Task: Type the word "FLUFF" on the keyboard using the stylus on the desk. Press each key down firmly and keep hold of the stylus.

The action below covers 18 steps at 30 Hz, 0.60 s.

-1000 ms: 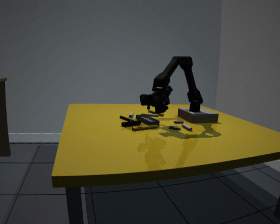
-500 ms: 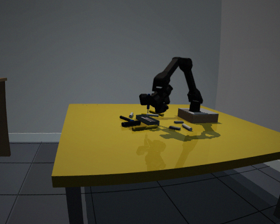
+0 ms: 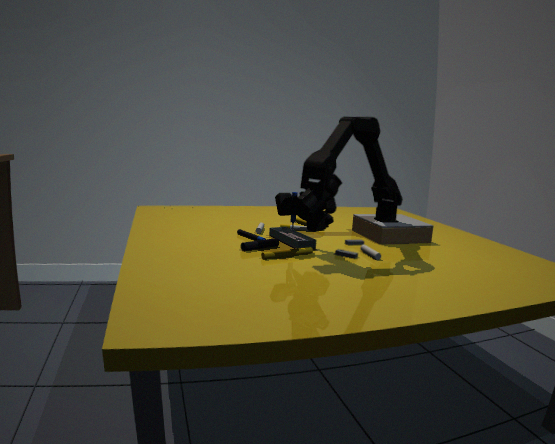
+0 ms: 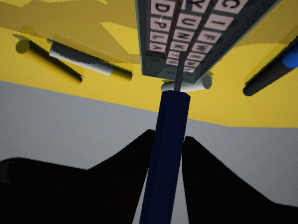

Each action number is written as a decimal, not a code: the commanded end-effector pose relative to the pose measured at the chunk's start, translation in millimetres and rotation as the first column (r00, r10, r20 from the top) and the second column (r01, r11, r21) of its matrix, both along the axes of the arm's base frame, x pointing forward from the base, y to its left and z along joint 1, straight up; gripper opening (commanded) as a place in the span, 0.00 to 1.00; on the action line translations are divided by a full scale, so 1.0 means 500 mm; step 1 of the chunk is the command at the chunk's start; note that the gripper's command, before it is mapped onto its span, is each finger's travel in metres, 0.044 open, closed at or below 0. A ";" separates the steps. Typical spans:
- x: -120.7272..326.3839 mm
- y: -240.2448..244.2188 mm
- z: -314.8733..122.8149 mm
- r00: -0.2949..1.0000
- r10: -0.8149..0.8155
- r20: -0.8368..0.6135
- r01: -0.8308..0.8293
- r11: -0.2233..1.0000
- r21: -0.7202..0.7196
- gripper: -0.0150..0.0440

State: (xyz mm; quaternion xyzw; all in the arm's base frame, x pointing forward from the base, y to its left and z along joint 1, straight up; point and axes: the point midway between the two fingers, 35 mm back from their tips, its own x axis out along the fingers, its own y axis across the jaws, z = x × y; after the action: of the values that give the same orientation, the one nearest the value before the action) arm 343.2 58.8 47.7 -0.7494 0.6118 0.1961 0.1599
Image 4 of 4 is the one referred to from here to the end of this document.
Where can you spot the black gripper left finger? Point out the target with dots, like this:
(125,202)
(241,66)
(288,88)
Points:
(107,193)

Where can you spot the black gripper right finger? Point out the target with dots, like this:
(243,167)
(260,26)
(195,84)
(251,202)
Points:
(215,195)

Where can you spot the dark keyboard with keys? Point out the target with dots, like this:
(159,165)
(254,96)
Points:
(206,30)

